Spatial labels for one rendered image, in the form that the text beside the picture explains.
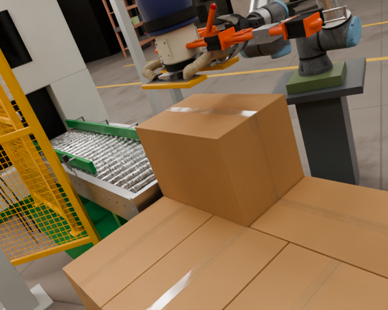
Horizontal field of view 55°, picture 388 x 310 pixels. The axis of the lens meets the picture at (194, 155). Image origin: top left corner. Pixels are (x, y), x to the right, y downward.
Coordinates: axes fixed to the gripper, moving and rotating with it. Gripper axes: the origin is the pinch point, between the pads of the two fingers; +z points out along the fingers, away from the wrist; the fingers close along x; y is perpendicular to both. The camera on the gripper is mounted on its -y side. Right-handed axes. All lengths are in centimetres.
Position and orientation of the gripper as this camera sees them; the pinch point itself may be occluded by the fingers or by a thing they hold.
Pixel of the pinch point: (224, 38)
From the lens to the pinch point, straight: 142.2
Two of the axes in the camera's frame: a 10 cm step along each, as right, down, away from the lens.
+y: -6.3, -1.2, 7.7
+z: -7.1, 4.9, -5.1
